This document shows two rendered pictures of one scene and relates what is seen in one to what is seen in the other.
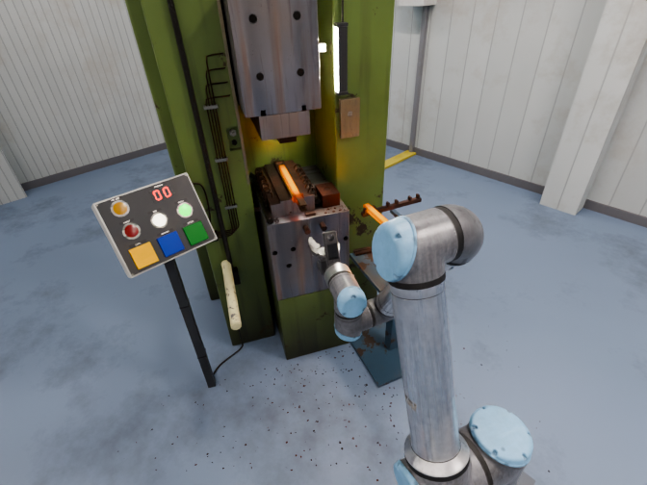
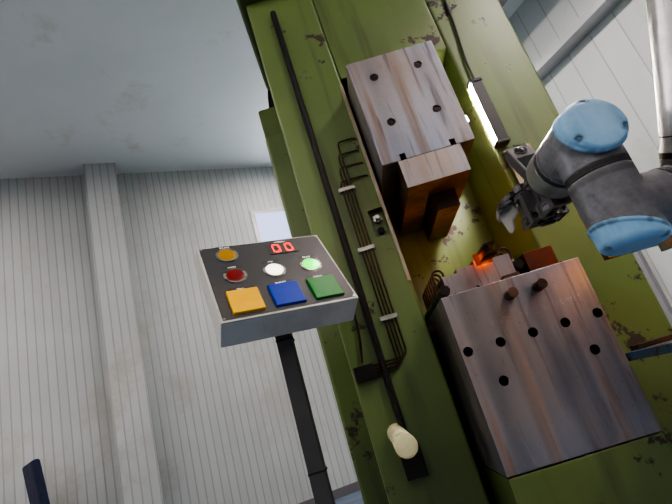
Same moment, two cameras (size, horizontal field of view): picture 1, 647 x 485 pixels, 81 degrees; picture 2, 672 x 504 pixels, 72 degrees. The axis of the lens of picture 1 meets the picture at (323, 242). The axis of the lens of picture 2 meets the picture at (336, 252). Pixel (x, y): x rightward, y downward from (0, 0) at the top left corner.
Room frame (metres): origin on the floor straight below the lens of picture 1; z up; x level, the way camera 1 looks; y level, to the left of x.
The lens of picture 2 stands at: (0.15, 0.15, 0.71)
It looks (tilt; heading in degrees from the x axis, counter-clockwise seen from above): 19 degrees up; 15
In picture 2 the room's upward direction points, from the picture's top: 17 degrees counter-clockwise
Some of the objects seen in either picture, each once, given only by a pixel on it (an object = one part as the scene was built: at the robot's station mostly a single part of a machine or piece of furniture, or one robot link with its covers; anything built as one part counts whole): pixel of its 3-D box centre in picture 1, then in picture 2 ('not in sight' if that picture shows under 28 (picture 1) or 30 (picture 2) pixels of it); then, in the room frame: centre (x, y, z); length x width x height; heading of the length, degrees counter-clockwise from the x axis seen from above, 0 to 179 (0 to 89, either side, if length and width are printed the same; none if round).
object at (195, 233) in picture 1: (195, 233); (324, 288); (1.22, 0.49, 1.01); 0.07 x 0.05 x 0.07; 131
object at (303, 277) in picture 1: (297, 227); (513, 368); (1.71, 0.13, 0.69); 0.56 x 0.38 x 0.45; 16
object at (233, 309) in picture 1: (230, 292); (400, 438); (1.30, 0.44, 0.62); 0.44 x 0.05 x 0.05; 16
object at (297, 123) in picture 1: (274, 111); (427, 195); (1.69, 0.18, 1.32); 0.42 x 0.20 x 0.10; 16
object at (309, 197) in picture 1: (283, 185); (465, 292); (1.69, 0.18, 0.96); 0.42 x 0.20 x 0.09; 16
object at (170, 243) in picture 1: (170, 243); (286, 294); (1.16, 0.56, 1.01); 0.07 x 0.05 x 0.07; 131
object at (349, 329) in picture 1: (350, 319); (622, 207); (0.87, -0.08, 0.86); 0.12 x 0.09 x 0.12; 113
